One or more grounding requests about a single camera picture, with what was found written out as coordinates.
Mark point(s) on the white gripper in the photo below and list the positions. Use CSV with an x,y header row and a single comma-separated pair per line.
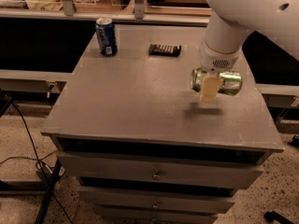
x,y
214,59

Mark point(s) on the green soda can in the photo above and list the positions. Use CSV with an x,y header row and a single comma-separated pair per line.
x,y
231,81

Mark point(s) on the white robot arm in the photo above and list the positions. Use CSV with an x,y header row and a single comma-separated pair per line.
x,y
230,24

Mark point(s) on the blue soda can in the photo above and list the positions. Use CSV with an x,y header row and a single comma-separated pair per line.
x,y
105,31

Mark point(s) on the dark chocolate bar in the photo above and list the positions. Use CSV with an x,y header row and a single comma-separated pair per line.
x,y
165,50

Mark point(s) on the grey drawer cabinet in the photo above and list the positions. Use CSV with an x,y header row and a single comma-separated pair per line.
x,y
143,105

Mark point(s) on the top drawer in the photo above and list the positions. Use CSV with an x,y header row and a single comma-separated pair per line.
x,y
160,170

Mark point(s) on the drawer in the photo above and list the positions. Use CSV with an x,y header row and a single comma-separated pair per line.
x,y
159,216
160,170
156,200

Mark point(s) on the middle drawer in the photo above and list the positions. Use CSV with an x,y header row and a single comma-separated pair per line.
x,y
156,200

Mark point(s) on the bottom drawer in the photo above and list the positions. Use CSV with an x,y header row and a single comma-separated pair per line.
x,y
159,216

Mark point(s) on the black stand leg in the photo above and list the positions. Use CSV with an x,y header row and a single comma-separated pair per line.
x,y
48,194

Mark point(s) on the grey metal shelf rail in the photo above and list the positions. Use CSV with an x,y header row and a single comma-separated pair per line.
x,y
198,20

